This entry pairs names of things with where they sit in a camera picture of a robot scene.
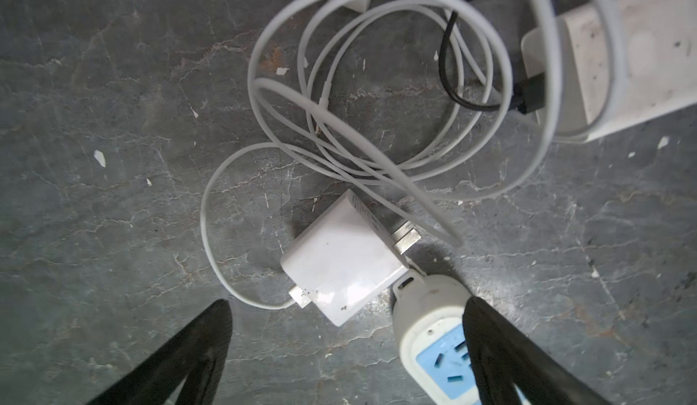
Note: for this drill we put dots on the white square charger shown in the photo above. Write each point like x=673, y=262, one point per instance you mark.
x=609, y=65

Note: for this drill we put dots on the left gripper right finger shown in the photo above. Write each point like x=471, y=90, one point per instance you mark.
x=506, y=364

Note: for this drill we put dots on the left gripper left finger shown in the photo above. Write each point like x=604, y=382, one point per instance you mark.
x=192, y=362

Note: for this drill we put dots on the white charger adapter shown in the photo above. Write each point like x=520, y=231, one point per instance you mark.
x=346, y=258

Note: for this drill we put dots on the white blue power strip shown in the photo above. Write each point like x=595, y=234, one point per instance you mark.
x=428, y=327

